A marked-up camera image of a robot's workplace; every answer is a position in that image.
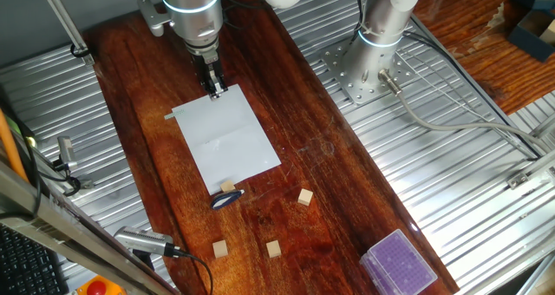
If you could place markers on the aluminium pole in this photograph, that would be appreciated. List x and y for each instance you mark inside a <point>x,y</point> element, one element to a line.
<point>65,24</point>

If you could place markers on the aluminium frame beam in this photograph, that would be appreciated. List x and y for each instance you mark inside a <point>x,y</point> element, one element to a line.
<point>65,238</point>

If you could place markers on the purple pipette tip box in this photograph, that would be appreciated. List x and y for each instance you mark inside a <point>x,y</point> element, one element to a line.
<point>399,264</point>

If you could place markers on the white paper sheet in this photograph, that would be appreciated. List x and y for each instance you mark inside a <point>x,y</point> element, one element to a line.
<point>230,147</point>

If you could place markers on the orange pole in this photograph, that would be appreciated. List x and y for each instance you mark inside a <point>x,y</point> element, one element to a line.
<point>8,147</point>

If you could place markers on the orange emergency stop box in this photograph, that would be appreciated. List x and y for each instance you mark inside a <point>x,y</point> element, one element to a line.
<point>97,287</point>

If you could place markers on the reddish wooden board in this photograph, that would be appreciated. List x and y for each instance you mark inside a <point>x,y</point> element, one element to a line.
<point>325,251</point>

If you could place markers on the small wooden cube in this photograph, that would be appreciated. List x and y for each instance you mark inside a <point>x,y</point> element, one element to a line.
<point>220,249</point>
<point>273,249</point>
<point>305,197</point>
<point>227,186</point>

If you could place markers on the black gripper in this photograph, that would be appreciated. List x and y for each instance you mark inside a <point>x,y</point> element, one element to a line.
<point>208,67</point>

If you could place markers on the aluminium corner bracket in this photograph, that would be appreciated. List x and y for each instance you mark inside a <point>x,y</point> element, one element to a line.
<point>518,180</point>

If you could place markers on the dark blue open box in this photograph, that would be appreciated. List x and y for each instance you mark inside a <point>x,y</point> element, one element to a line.
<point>526,43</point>

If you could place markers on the large silver camera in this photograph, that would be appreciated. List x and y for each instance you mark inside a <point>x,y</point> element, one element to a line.
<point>143,240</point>

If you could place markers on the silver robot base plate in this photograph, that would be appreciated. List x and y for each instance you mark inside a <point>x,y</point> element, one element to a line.
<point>342,76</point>

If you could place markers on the black camera stand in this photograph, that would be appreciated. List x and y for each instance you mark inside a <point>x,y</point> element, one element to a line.
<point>143,260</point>

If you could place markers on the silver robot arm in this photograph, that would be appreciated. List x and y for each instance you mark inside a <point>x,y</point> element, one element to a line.
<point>191,17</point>

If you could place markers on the black keyboard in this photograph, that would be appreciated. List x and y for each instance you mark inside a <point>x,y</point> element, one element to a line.
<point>26,264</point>

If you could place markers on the small silver camera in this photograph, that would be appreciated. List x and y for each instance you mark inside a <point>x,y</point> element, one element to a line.
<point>67,151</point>

